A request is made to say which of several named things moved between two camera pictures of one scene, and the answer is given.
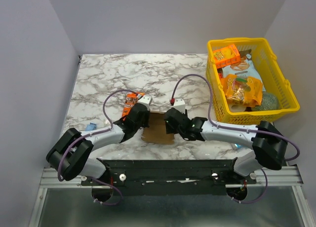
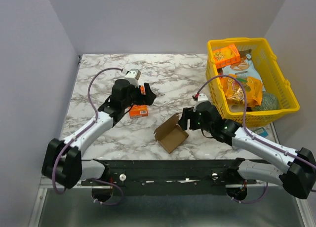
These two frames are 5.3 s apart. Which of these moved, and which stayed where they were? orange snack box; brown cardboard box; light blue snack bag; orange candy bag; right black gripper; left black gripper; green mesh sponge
Moved: brown cardboard box; right black gripper; left black gripper
Stayed: light blue snack bag; orange snack box; green mesh sponge; orange candy bag
